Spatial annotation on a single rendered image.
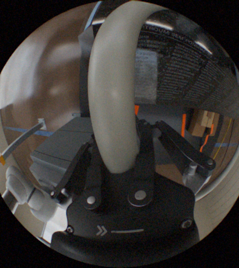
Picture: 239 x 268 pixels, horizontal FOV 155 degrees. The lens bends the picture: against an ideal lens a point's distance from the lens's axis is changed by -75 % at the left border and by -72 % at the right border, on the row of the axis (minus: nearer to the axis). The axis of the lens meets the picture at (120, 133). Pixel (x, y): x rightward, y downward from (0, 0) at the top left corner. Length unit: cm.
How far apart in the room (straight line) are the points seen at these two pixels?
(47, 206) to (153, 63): 76
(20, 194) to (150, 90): 77
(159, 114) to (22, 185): 134
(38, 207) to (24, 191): 11
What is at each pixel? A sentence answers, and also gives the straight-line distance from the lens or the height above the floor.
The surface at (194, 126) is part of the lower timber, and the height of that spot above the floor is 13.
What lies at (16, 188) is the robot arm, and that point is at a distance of 59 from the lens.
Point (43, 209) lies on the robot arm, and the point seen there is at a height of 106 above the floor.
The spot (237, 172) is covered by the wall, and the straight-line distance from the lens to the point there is 561.
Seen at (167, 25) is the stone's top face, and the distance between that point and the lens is 28.
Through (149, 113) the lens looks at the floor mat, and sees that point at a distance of 109.
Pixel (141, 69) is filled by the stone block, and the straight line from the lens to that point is 30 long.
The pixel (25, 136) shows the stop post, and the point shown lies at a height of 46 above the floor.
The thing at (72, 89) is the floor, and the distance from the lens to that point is 123.
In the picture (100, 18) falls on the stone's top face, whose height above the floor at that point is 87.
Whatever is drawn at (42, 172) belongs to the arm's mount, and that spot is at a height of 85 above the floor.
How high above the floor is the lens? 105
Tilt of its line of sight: 63 degrees down
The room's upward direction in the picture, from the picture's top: 171 degrees counter-clockwise
